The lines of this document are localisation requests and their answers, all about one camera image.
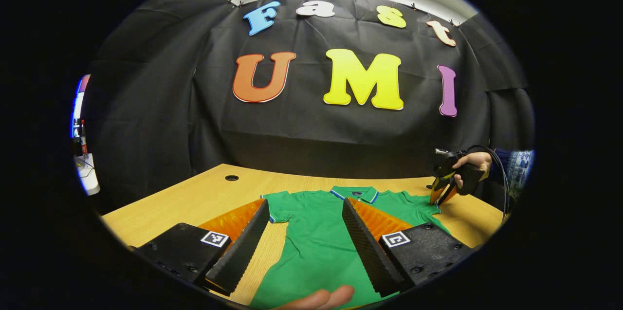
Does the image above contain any computer monitor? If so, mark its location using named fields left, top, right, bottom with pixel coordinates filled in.
left=72, top=74, right=91, bottom=138

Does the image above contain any green T-shirt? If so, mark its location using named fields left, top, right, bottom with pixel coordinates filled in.
left=249, top=186, right=453, bottom=310

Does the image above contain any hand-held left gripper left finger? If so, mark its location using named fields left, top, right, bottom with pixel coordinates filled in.
left=130, top=198, right=271, bottom=297

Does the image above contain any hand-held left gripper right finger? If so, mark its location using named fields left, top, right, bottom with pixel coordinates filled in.
left=342, top=197, right=474, bottom=298

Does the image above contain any black backdrop cloth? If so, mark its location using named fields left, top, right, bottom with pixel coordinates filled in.
left=83, top=0, right=536, bottom=213

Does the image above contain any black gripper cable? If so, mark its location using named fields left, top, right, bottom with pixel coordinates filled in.
left=467, top=145, right=512, bottom=213

